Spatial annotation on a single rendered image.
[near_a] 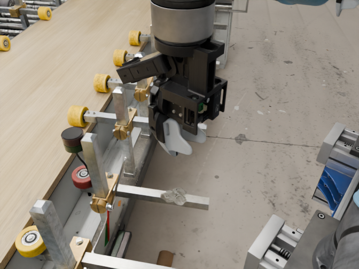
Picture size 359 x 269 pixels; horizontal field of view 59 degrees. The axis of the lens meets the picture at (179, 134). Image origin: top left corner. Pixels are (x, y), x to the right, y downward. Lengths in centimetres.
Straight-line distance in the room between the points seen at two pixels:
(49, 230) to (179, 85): 49
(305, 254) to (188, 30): 56
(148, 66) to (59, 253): 56
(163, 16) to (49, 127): 102
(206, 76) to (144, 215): 174
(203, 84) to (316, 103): 286
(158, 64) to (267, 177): 199
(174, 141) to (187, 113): 7
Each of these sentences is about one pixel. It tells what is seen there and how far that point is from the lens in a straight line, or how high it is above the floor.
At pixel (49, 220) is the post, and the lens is 77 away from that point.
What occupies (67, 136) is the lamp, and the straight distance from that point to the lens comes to 92.
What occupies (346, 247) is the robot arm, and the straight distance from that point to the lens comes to 58.
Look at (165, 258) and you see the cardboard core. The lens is 183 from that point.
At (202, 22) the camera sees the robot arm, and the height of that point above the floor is 154.
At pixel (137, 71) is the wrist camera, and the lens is 46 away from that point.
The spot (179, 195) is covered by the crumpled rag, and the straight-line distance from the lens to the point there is 103.
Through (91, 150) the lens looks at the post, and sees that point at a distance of 92.
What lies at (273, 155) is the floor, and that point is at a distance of 253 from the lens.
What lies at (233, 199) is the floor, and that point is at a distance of 217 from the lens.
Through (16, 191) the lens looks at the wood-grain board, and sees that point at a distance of 113.
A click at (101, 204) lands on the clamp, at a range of 105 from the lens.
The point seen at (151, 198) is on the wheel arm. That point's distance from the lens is 107.
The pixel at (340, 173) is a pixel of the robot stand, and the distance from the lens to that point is 118.
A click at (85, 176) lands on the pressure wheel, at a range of 109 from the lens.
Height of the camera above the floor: 168
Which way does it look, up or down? 40 degrees down
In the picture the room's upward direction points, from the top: straight up
